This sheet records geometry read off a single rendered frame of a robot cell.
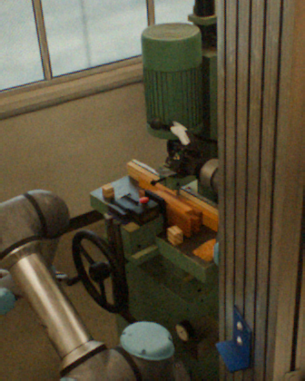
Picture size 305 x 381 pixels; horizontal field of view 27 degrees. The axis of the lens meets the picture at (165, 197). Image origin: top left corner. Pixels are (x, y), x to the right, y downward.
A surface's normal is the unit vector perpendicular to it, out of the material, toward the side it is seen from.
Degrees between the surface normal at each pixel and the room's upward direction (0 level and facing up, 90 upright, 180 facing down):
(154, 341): 8
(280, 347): 90
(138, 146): 90
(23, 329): 0
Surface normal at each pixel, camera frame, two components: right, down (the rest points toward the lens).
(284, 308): 0.29, 0.50
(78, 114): 0.53, 0.43
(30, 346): -0.05, -0.85
